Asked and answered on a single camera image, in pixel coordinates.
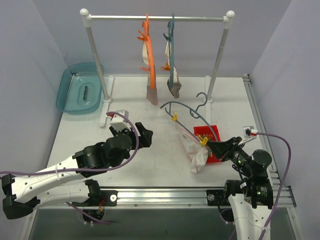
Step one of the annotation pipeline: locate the white pink-trimmed underwear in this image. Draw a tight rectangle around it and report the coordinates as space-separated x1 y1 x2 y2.
174 121 209 174

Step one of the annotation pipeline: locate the yellow clothespin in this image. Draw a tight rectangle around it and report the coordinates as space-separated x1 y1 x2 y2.
171 112 178 122
199 136 208 147

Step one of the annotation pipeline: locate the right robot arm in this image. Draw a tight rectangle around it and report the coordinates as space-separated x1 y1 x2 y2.
206 134 274 240

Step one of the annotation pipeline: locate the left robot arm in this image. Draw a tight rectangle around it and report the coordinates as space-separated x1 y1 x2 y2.
1 122 154 220

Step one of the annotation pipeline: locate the beige brown underwear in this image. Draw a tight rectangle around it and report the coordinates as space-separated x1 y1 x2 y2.
142 41 158 106

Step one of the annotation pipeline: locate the grey beige underwear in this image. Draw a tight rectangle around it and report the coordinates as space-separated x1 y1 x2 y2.
165 41 182 99

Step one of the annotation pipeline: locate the orange clothespin on blue hanger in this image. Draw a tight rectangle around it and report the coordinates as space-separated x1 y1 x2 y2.
160 62 171 71

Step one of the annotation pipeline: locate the orange plastic hanger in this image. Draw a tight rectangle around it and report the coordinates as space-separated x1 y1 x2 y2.
137 14 156 89

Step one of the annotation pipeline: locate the colourful clothespins pile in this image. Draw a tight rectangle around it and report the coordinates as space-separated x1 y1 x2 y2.
196 134 216 157

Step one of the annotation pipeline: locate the red plastic bin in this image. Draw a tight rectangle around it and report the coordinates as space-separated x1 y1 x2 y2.
193 125 222 165

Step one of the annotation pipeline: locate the teal plastic basin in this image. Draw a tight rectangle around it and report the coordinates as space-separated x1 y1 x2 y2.
56 62 102 115

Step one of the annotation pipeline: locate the white clothes rack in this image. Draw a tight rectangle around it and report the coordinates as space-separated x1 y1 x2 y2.
79 8 236 129

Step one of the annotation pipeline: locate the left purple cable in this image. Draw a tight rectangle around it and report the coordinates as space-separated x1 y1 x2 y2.
0 111 141 225

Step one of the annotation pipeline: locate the purple cable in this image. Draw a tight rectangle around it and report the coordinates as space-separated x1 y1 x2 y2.
228 131 293 240
0 111 141 225

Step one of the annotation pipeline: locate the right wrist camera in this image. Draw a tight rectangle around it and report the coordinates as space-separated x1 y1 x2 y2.
239 126 258 145

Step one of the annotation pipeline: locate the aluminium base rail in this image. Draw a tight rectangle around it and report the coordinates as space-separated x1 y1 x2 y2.
27 186 297 210

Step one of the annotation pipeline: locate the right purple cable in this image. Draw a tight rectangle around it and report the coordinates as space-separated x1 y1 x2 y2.
228 131 293 240

